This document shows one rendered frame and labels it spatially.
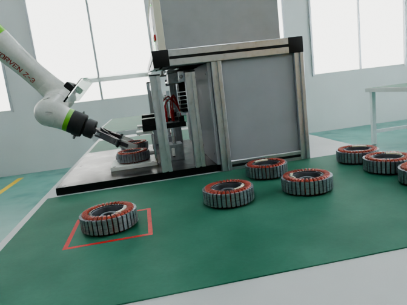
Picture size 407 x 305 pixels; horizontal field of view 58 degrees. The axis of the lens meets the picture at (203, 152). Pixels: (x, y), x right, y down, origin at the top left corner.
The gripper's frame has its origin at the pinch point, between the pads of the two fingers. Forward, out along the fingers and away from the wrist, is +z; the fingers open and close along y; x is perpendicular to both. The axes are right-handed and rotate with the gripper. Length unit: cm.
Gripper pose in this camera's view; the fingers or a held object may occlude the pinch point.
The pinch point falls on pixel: (134, 145)
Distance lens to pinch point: 151.8
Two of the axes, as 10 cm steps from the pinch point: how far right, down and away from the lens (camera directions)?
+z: 9.1, 3.7, 2.1
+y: 1.7, 1.5, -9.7
